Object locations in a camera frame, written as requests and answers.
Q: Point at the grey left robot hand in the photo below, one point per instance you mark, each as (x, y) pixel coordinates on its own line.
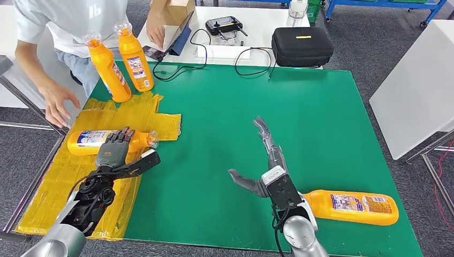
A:
(111, 152)

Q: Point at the person's right hand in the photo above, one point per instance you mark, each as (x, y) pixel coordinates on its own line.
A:
(58, 103)

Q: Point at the person's left hand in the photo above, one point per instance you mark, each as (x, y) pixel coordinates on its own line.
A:
(156, 32)

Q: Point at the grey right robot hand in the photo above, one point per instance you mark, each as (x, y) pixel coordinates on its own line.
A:
(276, 159)

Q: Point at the orange detergent bottle clear cap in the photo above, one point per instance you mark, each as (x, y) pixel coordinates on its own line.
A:
(81, 142)
(319, 207)
(110, 78)
(134, 56)

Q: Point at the person's left forearm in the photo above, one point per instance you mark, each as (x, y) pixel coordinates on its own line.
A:
(159, 9)

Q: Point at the person's right forearm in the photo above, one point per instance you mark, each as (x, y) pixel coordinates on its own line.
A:
(33, 65)

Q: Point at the smartphone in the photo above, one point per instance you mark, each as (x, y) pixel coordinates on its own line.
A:
(152, 53)

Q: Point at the tablet in blue case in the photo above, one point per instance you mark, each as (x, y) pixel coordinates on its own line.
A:
(181, 39)

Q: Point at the brown cardboard box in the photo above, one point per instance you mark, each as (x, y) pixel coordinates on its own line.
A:
(177, 12)

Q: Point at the black chair seat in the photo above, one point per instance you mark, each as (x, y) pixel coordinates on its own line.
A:
(75, 78)

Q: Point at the black remote controller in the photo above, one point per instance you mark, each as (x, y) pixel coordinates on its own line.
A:
(222, 25)

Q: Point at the clear plastic stand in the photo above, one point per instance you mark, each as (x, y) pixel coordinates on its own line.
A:
(227, 39)

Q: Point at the person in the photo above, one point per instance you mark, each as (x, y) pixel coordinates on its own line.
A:
(71, 25)

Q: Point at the yellow tape mat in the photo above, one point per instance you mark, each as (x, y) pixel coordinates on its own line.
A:
(46, 198)

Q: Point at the white table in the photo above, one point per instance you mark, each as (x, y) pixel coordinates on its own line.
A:
(5, 35)
(262, 22)
(415, 88)

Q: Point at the black carry case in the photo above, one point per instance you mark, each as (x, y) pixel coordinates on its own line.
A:
(302, 47)

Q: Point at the blue shelf cart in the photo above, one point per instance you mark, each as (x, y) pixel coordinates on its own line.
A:
(280, 2)
(383, 3)

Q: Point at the green plastic crate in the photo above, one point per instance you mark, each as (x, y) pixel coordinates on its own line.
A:
(314, 10)

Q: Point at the grey metal table frame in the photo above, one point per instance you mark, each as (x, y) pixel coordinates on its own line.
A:
(434, 175)
(32, 107)

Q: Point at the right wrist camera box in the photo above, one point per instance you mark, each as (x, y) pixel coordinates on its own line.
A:
(283, 189)

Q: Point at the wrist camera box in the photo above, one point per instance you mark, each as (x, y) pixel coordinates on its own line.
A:
(283, 189)
(145, 163)

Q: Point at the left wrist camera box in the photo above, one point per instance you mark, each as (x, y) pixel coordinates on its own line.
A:
(145, 163)

